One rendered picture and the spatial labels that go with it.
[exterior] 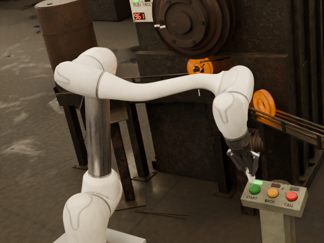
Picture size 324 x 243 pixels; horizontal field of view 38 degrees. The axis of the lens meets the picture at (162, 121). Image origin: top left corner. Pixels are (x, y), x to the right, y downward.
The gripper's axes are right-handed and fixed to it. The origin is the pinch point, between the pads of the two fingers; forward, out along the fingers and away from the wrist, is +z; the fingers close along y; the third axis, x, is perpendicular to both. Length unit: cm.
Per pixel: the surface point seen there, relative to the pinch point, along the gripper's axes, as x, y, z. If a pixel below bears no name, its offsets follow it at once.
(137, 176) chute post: -44, 119, 88
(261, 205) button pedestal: 5.9, -4.0, 11.2
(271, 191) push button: 0.2, -6.9, 8.5
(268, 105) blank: -52, 13, 16
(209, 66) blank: -76, 53, 12
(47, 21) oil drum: -202, 318, 69
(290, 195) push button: 0.3, -14.6, 8.5
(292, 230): -3.4, -8.9, 41.9
